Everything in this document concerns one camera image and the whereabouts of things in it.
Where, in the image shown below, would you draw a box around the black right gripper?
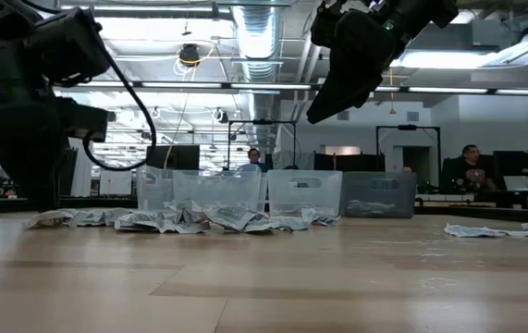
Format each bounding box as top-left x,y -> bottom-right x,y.
306,9 -> 403,125

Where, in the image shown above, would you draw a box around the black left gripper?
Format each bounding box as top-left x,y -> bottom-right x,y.
0,105 -> 68,212

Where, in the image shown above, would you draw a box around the black room divider panel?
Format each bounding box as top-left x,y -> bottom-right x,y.
59,147 -> 80,199

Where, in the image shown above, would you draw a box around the white building pillar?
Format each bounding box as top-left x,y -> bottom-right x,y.
67,138 -> 97,198

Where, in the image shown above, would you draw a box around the black low partition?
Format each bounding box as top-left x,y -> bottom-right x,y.
313,152 -> 387,173

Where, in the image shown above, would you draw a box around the white cabinet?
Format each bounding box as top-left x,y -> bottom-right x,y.
98,169 -> 134,197

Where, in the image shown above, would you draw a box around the grey plastic bin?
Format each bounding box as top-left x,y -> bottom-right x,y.
339,171 -> 418,219

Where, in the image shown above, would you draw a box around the person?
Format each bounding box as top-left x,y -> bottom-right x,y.
246,147 -> 269,173
448,144 -> 498,193

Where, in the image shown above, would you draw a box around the small clear plastic bin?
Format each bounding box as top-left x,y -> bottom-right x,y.
266,169 -> 344,217

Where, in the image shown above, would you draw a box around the long white bandage wrapper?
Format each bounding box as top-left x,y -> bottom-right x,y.
346,199 -> 397,216

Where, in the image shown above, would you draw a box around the black monitor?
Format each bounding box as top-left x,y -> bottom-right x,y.
145,144 -> 202,171

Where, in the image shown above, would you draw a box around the long ceiling light bar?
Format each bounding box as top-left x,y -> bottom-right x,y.
0,78 -> 528,97

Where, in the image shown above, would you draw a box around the large clear plastic bin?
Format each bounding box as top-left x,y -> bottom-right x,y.
135,161 -> 267,215

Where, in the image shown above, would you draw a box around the black desk monitors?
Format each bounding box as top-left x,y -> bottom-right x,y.
441,150 -> 528,193

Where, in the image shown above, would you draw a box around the yellow hanging pull cord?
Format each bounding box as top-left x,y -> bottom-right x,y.
387,68 -> 397,116

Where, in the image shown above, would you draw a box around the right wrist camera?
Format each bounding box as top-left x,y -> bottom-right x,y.
311,0 -> 338,47

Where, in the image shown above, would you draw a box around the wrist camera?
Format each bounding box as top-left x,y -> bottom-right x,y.
311,0 -> 338,47
55,95 -> 110,143

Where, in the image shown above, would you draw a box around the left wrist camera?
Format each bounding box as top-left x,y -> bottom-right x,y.
55,95 -> 110,143

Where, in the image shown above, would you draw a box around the silver ventilation duct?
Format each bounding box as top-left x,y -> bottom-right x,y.
230,0 -> 284,154

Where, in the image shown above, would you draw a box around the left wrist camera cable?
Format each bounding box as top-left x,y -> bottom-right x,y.
80,22 -> 157,172

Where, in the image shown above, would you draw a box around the black ceiling cable reel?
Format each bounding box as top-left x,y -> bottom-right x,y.
178,43 -> 203,68

